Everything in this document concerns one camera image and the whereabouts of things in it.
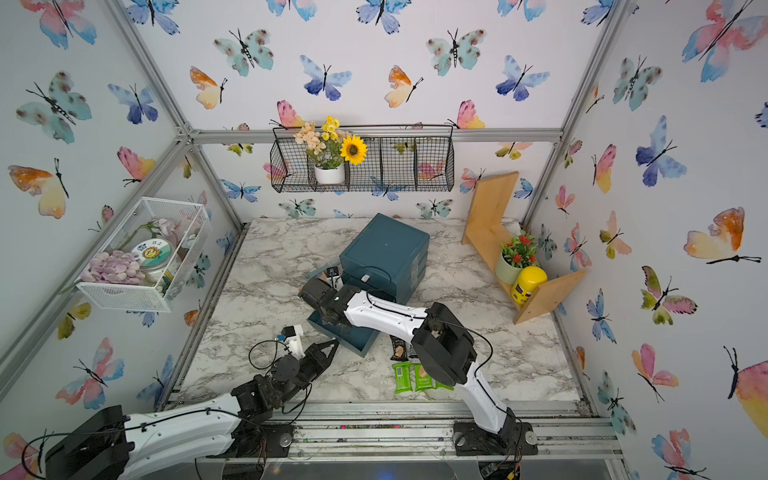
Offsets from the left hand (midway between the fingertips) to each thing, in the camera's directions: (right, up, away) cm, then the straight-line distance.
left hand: (343, 342), depth 80 cm
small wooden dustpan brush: (-12, +17, +24) cm, 32 cm away
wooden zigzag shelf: (+45, +30, +28) cm, 61 cm away
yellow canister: (+51, +17, +3) cm, 54 cm away
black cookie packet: (+15, -5, +7) cm, 17 cm away
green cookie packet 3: (+21, 0, -25) cm, 33 cm away
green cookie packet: (+16, -12, +3) cm, 20 cm away
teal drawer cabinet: (+12, +23, +3) cm, 26 cm away
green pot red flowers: (+49, +23, +7) cm, 54 cm away
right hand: (-3, +9, +9) cm, 13 cm away
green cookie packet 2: (+21, -11, +3) cm, 24 cm away
